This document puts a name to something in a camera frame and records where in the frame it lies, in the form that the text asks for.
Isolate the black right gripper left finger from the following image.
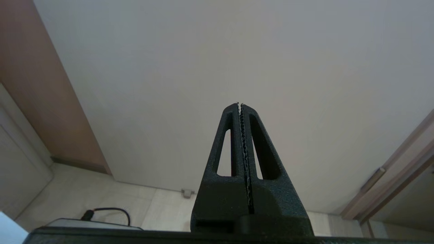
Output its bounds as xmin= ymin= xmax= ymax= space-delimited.
xmin=191 ymin=103 xmax=251 ymax=233

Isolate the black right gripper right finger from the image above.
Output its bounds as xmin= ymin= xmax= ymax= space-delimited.
xmin=240 ymin=103 xmax=314 ymax=236

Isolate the grey flat robot base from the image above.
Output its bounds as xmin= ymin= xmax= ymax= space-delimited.
xmin=46 ymin=218 xmax=143 ymax=231

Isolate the white door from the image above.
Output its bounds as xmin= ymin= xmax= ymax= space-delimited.
xmin=32 ymin=0 xmax=434 ymax=215

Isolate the beige cabinet panel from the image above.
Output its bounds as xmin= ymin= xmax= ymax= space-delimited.
xmin=0 ymin=83 xmax=54 ymax=220

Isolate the pale blue-white panel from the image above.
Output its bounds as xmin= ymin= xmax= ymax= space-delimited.
xmin=0 ymin=212 xmax=29 ymax=244

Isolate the black floor cable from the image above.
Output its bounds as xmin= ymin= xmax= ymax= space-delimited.
xmin=81 ymin=207 xmax=131 ymax=227

